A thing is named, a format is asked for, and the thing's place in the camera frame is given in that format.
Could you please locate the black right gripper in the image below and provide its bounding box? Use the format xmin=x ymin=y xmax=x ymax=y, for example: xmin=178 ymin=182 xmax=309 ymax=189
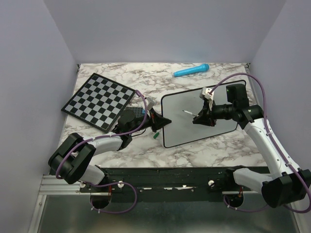
xmin=193 ymin=99 xmax=236 ymax=126

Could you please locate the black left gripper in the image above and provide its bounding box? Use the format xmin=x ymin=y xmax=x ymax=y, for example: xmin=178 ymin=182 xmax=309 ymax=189
xmin=128 ymin=107 xmax=171 ymax=134

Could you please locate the green marker cap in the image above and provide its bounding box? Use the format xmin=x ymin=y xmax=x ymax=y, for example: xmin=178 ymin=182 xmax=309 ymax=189
xmin=153 ymin=132 xmax=159 ymax=139

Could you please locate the white whiteboard black frame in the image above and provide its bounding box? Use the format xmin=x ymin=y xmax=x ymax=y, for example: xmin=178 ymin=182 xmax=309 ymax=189
xmin=161 ymin=87 xmax=238 ymax=148

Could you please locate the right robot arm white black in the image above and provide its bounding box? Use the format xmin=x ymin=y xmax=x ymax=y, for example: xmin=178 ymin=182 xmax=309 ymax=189
xmin=192 ymin=84 xmax=311 ymax=208

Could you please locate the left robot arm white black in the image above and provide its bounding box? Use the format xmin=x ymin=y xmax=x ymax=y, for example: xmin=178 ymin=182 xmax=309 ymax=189
xmin=48 ymin=109 xmax=172 ymax=192

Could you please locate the dark grey lego baseplate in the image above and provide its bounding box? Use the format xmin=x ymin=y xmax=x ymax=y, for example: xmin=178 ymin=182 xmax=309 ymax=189
xmin=125 ymin=107 xmax=145 ymax=117

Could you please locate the blue toy microphone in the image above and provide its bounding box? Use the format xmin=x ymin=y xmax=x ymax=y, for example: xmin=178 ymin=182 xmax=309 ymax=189
xmin=173 ymin=64 xmax=209 ymax=77

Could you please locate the black and silver chessboard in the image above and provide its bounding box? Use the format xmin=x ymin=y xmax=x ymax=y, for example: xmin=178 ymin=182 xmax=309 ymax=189
xmin=61 ymin=73 xmax=135 ymax=133

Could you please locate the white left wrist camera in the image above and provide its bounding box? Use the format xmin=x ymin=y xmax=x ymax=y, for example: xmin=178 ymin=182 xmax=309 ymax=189
xmin=145 ymin=97 xmax=155 ymax=111

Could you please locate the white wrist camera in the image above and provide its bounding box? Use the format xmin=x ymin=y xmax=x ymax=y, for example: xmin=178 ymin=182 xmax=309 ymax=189
xmin=199 ymin=87 xmax=215 ymax=111
xmin=145 ymin=97 xmax=155 ymax=111

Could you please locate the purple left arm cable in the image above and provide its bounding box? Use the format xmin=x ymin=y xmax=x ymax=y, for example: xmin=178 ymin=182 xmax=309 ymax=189
xmin=55 ymin=90 xmax=149 ymax=215

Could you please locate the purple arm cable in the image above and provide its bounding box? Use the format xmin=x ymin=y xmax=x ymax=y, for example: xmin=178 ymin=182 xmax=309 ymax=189
xmin=208 ymin=72 xmax=311 ymax=214
xmin=55 ymin=90 xmax=149 ymax=215

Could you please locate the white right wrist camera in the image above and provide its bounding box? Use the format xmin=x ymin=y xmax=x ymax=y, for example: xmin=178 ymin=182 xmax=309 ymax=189
xmin=199 ymin=87 xmax=215 ymax=111

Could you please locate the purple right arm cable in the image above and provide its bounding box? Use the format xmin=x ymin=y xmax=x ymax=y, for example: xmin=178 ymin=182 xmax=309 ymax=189
xmin=208 ymin=72 xmax=311 ymax=214

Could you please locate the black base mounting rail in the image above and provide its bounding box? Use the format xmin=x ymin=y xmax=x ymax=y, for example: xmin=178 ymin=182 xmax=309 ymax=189
xmin=80 ymin=167 xmax=252 ymax=207

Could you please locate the aluminium extrusion frame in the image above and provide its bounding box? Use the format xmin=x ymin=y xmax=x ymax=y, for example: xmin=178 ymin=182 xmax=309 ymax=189
xmin=38 ymin=175 xmax=80 ymax=195

